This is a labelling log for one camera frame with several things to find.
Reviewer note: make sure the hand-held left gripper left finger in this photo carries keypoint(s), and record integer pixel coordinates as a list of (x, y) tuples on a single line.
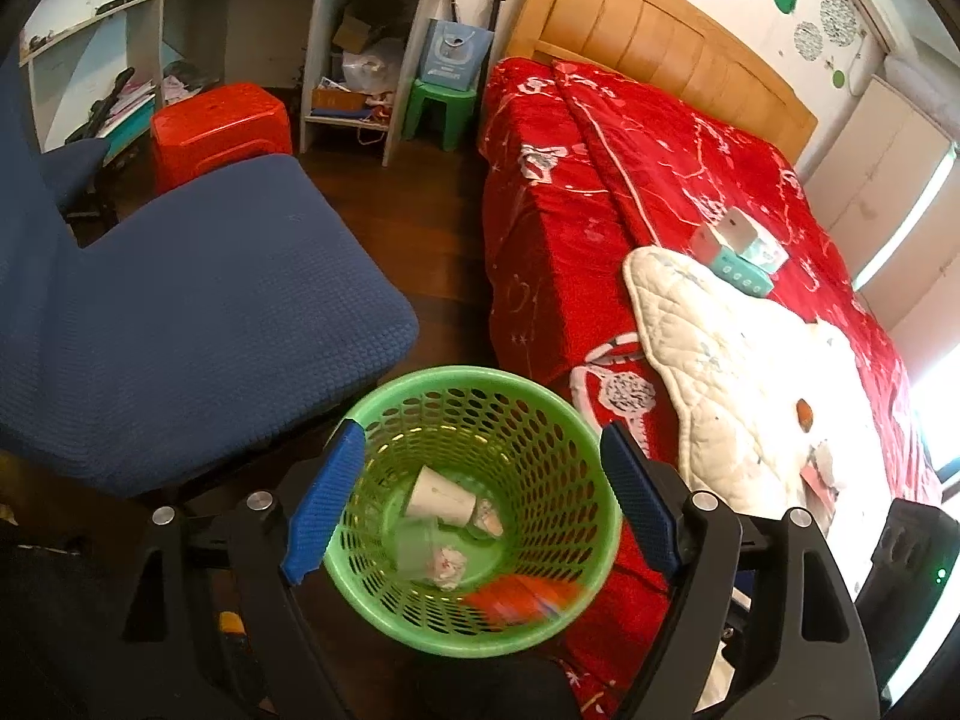
[(326, 502)]

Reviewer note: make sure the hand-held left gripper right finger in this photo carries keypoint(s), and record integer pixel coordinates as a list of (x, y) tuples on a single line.
[(637, 502)]

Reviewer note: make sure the white paper cup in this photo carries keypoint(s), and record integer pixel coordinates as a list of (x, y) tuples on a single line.
[(439, 495)]

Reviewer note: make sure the green plastic mesh basket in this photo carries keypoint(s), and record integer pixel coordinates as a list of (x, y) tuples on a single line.
[(525, 427)]

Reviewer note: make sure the white paper ball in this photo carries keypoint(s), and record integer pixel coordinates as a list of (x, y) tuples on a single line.
[(448, 564)]

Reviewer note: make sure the red snack wrapper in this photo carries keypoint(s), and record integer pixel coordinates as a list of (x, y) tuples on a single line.
[(510, 600)]

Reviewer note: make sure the white bottle with orange cap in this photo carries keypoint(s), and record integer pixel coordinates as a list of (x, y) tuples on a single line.
[(804, 414)]

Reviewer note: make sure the white quilted mat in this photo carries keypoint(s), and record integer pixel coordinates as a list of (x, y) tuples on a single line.
[(750, 360)]

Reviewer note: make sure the blue upholstered chair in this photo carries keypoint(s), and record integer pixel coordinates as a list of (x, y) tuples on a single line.
[(225, 300)]

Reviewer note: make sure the teal tissue pack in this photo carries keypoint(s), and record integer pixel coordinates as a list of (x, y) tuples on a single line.
[(739, 279)]

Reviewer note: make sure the white tissue pack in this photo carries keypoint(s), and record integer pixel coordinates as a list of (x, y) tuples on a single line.
[(739, 236)]

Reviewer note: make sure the bed with red blanket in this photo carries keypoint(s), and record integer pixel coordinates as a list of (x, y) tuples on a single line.
[(600, 202)]

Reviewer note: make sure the red plastic stool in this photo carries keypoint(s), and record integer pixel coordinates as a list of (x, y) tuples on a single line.
[(217, 120)]

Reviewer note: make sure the cream wardrobe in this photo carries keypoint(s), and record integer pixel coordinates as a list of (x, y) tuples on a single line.
[(877, 157)]

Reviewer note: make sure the green plastic stool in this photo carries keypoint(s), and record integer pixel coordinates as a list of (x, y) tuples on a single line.
[(442, 101)]

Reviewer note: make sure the white plastic bag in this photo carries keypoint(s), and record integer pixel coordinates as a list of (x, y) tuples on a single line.
[(375, 67)]

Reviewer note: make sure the white desk with shelves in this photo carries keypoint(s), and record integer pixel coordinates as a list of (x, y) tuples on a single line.
[(319, 37)]

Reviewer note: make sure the wooden headboard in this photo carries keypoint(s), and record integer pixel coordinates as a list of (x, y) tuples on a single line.
[(660, 37)]

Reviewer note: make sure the blue gift bag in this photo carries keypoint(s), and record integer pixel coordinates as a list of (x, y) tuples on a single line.
[(454, 52)]

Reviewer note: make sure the cardboard box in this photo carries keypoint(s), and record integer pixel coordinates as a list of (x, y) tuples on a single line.
[(360, 26)]

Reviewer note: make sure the black stick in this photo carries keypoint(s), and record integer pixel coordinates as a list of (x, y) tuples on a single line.
[(499, 7)]

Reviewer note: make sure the white air conditioner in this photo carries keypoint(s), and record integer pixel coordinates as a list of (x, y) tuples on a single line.
[(870, 4)]

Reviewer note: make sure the patterned round wall sticker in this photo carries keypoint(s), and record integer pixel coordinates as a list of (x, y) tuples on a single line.
[(838, 15), (808, 40)]

